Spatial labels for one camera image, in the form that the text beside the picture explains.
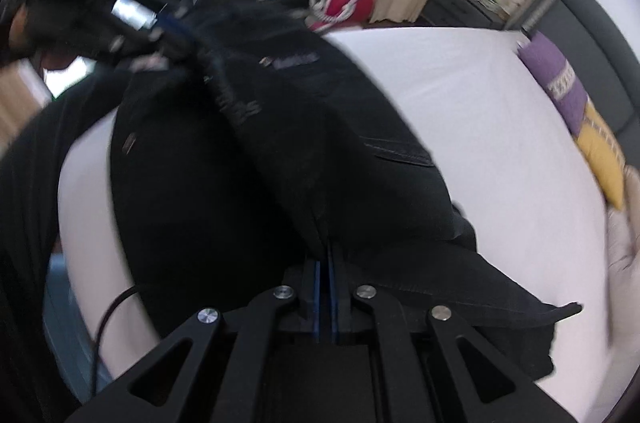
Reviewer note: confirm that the red bag white handles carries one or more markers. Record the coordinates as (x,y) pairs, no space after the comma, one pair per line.
(325,15)

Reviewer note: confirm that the black pants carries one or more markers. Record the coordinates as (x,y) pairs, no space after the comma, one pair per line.
(270,149)

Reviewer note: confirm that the dark bedside table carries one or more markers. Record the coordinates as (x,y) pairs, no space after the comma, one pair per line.
(460,13)

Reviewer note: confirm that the white ruffled pillow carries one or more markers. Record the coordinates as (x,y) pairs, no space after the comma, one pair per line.
(622,243)

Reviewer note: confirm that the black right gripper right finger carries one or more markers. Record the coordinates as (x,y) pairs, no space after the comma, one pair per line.
(428,364)

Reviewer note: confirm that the dark grey headboard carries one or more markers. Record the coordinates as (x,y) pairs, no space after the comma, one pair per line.
(598,52)

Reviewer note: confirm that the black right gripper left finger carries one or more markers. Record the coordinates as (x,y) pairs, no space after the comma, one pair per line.
(211,367)

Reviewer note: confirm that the yellow cushion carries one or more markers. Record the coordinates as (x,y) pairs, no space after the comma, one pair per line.
(604,156)

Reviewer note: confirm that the purple cushion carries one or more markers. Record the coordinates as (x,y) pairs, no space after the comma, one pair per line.
(557,78)

